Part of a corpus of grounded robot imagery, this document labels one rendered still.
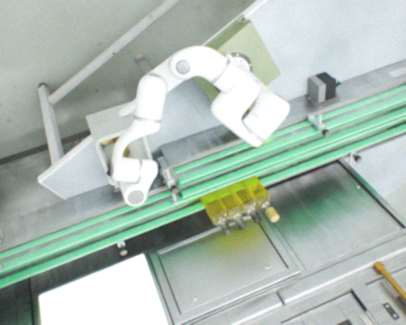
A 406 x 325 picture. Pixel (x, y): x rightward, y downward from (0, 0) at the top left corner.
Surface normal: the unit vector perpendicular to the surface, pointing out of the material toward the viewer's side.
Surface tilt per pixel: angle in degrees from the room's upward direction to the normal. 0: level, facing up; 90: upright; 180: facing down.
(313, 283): 90
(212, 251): 90
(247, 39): 2
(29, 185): 90
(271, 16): 0
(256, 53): 2
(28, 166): 90
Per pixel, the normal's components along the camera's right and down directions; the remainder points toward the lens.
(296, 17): 0.36, 0.59
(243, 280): -0.14, -0.73
